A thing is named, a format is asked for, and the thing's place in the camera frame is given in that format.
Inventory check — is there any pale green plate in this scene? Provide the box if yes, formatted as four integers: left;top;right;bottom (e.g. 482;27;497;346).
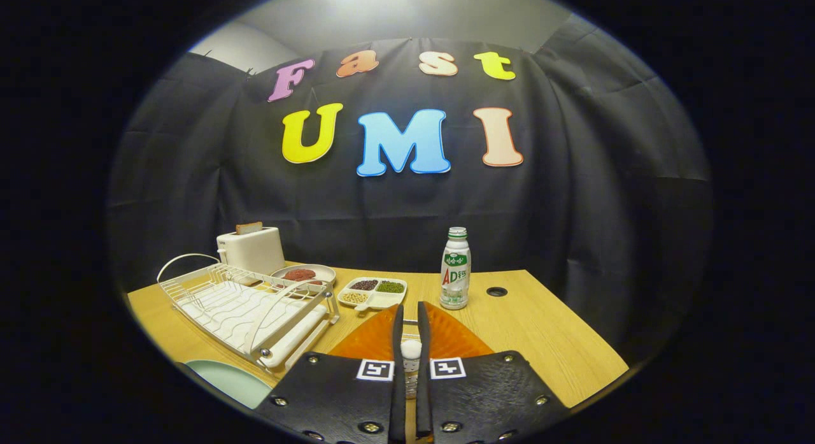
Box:
185;359;274;410

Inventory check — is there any beige round plate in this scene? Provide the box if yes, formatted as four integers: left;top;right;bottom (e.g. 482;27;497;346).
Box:
270;264;337;289

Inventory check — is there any white green drink bottle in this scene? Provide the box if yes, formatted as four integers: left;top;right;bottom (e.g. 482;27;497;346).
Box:
439;227;472;311

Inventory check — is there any white drip tray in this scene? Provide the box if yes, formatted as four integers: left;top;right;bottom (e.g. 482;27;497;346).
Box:
180;285;329;369

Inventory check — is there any white wire dish rack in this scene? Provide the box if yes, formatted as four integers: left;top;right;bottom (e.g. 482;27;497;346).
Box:
157;253;341;373

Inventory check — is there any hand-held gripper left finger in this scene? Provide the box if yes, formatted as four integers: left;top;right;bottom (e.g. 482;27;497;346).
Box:
255;302;406;444

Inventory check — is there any white toaster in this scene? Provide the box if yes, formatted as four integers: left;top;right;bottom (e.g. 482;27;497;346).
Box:
216;226;286;285

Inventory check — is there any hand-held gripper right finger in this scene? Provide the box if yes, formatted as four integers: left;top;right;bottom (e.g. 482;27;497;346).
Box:
417;301;571;444

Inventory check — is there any white sectioned bean tray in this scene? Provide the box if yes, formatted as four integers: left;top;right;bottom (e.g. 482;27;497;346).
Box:
337;277;407;312

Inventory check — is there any black backdrop cloth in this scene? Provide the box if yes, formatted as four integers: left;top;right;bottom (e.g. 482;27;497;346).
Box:
107;14;714;368

